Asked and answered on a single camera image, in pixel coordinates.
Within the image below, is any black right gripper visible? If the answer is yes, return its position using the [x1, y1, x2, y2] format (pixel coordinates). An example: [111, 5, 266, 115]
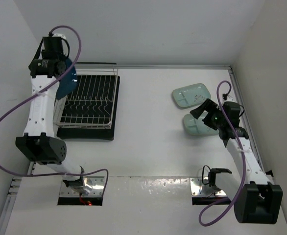
[190, 98, 225, 130]

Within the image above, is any light green plate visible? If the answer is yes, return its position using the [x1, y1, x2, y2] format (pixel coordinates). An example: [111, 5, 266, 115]
[172, 83, 211, 109]
[183, 112, 219, 136]

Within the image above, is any dark blue leaf plate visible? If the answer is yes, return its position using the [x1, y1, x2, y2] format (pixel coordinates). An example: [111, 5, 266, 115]
[56, 66, 78, 100]

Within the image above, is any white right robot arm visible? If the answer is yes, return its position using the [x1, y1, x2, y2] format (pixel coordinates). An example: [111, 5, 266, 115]
[190, 99, 283, 224]

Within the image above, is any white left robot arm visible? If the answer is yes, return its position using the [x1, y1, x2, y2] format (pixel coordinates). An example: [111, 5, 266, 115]
[15, 34, 92, 195]

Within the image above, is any black drain tray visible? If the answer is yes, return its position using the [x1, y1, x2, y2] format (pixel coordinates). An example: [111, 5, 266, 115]
[53, 75, 120, 141]

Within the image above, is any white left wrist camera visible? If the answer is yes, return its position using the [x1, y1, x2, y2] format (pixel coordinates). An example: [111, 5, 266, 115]
[49, 33, 67, 40]

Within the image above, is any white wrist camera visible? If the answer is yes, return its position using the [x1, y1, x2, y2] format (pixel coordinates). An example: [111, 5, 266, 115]
[49, 33, 67, 40]
[222, 94, 236, 102]

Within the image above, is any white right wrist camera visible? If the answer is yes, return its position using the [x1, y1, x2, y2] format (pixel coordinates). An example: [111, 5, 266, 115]
[222, 94, 236, 102]

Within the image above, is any white wire dish rack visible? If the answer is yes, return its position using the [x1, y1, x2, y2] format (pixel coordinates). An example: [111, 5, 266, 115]
[53, 68, 119, 129]

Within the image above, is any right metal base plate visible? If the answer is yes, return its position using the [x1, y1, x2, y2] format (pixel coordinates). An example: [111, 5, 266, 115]
[190, 177, 226, 198]

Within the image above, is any metal base plate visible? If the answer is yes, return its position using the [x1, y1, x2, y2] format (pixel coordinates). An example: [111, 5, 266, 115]
[190, 177, 226, 198]
[59, 176, 105, 197]

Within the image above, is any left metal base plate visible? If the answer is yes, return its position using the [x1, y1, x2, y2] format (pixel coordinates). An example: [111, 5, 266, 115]
[59, 176, 105, 197]

